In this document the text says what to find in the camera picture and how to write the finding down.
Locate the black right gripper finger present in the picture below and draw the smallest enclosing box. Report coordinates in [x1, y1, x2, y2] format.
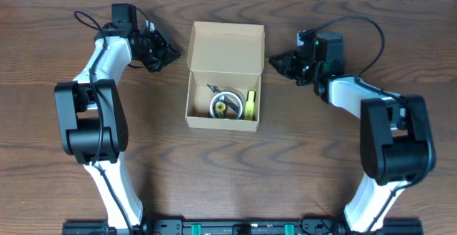
[268, 51, 296, 66]
[271, 58, 296, 78]

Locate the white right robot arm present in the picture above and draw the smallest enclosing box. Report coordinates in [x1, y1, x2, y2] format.
[269, 51, 436, 234]

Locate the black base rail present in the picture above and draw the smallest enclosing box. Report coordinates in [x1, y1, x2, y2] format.
[61, 218, 424, 235]

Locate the cardboard box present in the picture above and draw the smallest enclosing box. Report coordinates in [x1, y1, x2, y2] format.
[185, 21, 265, 131]

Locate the white tape roll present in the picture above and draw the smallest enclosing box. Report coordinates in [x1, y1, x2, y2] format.
[209, 91, 245, 120]

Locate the black pen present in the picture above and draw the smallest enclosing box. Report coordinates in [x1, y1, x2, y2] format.
[207, 84, 244, 119]

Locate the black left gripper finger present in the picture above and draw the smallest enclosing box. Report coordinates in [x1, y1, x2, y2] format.
[151, 29, 175, 53]
[153, 47, 181, 71]

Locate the clear tape roll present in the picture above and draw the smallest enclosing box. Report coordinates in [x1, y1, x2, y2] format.
[225, 89, 246, 111]

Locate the black yellow correction tape dispenser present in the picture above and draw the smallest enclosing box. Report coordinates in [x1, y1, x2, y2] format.
[214, 101, 226, 119]

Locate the yellow highlighter marker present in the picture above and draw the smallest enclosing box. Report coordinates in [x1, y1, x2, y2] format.
[243, 90, 256, 121]

